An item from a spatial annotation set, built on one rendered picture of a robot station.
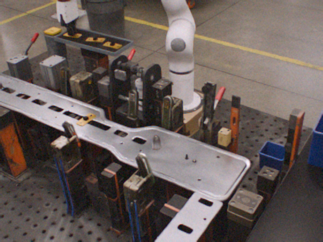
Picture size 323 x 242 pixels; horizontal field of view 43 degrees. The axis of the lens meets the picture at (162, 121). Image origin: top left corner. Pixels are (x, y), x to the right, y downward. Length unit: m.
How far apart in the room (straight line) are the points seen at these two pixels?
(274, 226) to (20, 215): 1.04
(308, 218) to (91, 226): 0.82
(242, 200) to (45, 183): 0.97
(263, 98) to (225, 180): 2.35
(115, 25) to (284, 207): 3.59
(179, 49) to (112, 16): 2.76
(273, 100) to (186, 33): 1.95
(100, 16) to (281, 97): 2.05
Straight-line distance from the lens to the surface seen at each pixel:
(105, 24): 4.54
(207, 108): 1.46
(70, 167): 1.55
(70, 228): 1.67
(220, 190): 1.32
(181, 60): 1.88
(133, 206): 1.33
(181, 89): 1.97
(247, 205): 1.20
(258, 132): 2.06
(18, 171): 1.94
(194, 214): 1.25
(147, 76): 1.59
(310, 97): 3.74
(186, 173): 1.37
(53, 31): 2.10
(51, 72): 1.90
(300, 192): 1.30
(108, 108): 1.80
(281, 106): 3.56
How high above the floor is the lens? 1.93
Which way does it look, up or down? 35 degrees down
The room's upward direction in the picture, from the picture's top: 4 degrees counter-clockwise
